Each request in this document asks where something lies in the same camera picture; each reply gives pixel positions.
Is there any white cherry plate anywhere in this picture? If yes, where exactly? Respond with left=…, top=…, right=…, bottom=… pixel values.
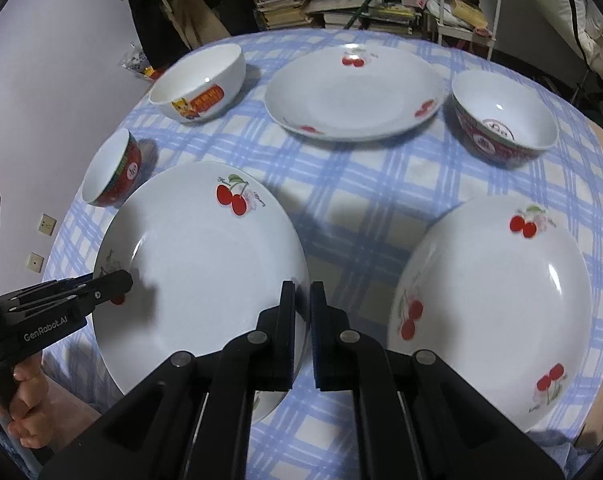
left=92, top=162, right=309, bottom=393
left=264, top=44, right=447, bottom=142
left=387, top=195, right=592, bottom=431

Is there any small red white bowl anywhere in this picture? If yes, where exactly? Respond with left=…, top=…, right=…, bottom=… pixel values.
left=81, top=128, right=142, bottom=207

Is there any large red patterned bowl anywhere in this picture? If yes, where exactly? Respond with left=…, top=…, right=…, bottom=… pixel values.
left=451, top=70, right=559, bottom=167

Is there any white metal trolley cart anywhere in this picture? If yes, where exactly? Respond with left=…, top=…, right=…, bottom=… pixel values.
left=434, top=0, right=502, bottom=61

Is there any person's left hand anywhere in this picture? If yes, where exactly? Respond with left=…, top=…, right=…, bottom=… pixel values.
left=0, top=352, right=54, bottom=448

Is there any white wall socket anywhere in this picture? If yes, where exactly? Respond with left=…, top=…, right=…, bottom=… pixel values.
left=27, top=252, right=44, bottom=273
left=38, top=214, right=57, bottom=236

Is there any white wall socket lower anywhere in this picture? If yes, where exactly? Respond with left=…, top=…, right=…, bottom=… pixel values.
left=27, top=252, right=44, bottom=273

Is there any white bowl cartoon label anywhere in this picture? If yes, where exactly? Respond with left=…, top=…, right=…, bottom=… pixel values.
left=149, top=44, right=247, bottom=124

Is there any white wall socket upper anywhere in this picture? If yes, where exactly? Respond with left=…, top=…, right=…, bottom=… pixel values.
left=38, top=214, right=57, bottom=236

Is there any blue plaid blanket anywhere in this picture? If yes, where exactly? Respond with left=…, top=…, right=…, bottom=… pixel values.
left=44, top=29, right=603, bottom=479

